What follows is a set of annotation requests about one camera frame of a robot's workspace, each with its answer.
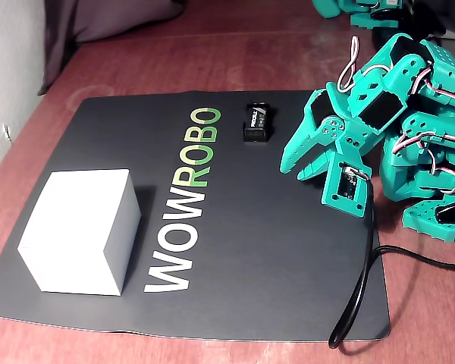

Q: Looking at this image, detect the white open cardboard box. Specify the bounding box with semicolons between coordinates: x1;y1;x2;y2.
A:
17;168;143;297

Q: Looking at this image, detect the grey curtain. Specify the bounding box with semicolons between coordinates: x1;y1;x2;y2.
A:
37;0;187;96

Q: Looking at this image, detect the black camera cable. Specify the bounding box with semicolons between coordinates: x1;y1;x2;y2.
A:
328;166;455;350

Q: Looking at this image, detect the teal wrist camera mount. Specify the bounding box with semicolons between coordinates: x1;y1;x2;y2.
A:
321;151;373;218

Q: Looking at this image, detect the small black battery pack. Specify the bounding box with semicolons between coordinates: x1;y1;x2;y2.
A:
243;102;278;144

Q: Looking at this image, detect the black mat with WOWROBO print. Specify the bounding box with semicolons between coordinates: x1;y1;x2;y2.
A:
0;89;391;342

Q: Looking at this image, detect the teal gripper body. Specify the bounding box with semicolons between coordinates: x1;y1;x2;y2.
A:
305;87;377;180

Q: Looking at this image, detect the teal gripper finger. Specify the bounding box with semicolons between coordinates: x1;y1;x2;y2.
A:
297;149;337;180
280;105;345;176

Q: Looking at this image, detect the white red servo wire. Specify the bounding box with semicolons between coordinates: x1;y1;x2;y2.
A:
336;36;388;93

